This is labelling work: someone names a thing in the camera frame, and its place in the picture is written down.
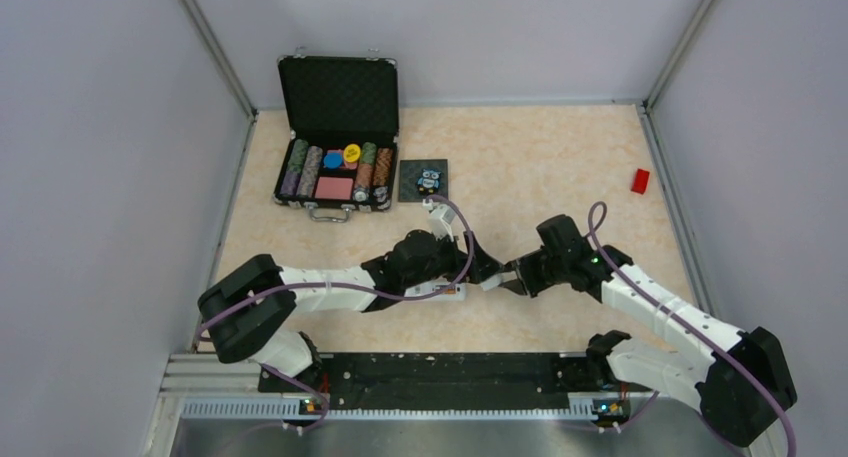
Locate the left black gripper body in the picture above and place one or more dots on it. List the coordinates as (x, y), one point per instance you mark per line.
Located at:
(454, 263)

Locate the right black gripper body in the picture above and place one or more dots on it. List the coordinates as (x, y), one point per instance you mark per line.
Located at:
(538, 271)

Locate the white remote control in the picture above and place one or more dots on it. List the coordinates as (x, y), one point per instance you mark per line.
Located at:
(436, 291)

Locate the white battery cover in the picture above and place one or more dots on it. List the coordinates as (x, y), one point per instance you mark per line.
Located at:
(499, 280)

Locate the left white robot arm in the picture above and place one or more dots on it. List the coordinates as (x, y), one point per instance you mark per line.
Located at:
(244, 312)

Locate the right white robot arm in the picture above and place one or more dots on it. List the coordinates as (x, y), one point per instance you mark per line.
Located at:
(737, 381)

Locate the blue owl toy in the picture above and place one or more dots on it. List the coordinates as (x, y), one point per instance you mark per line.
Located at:
(429, 182)

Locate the dark grey lego baseplate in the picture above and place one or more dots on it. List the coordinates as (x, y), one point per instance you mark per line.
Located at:
(409, 172)

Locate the red lego brick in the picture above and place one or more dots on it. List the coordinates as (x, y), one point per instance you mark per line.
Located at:
(640, 181)

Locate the pink card deck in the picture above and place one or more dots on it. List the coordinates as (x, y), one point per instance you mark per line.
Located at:
(334, 188)

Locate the yellow poker chip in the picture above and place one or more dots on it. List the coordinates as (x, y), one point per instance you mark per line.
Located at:
(352, 153)

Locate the blue poker chip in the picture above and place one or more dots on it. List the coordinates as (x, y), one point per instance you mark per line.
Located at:
(333, 159)

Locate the black poker chip case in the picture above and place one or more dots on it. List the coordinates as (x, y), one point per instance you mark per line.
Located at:
(332, 102)

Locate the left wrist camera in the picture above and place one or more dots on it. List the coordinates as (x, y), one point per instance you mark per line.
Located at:
(440, 217)

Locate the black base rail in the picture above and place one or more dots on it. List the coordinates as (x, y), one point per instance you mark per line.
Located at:
(409, 386)

